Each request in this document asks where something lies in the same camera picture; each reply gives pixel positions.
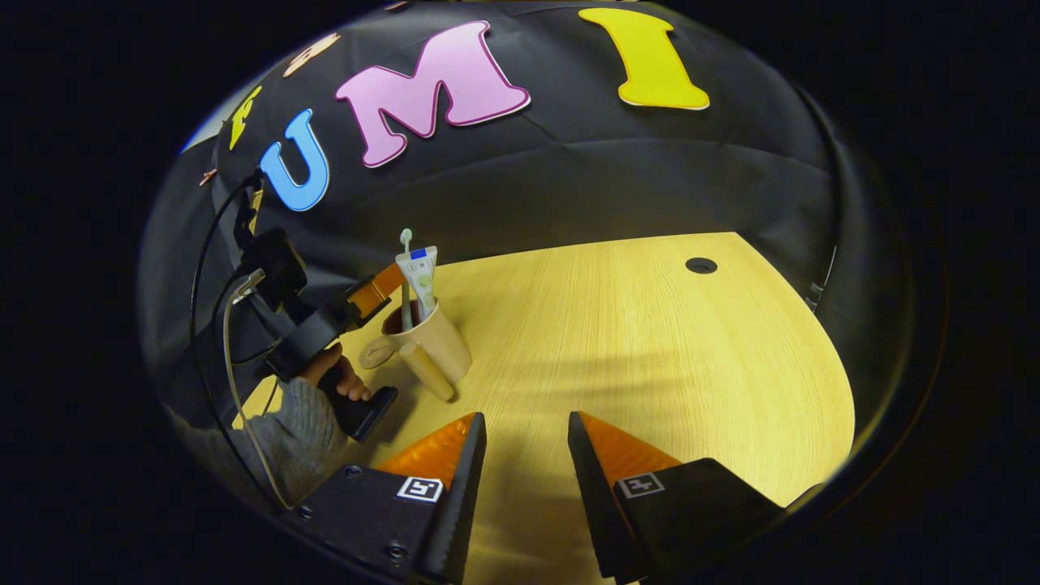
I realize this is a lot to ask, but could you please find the white toothpaste tube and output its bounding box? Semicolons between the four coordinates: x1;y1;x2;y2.
395;246;440;323

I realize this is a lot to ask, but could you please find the wooden desktop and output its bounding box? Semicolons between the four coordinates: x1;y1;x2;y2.
232;232;856;585

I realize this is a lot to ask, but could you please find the black backdrop cloth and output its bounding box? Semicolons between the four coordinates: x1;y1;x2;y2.
136;0;919;488

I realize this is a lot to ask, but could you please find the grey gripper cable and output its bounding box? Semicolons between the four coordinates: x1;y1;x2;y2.
222;271;291;510

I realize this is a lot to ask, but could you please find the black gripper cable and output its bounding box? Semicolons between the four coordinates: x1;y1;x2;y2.
187;171;281;496

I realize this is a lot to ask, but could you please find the pale green toothbrush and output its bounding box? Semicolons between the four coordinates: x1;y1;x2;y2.
400;228;414;332

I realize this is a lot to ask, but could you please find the round brown coaster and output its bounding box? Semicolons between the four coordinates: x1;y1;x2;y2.
357;335;401;371

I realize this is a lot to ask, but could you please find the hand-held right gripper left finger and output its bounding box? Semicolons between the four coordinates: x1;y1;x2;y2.
279;411;488;585

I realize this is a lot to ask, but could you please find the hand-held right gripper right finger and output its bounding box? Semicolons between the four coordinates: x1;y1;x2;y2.
567;410;787;584

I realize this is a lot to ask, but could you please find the beige cup with handle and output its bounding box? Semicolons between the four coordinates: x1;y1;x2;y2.
382;299;474;402

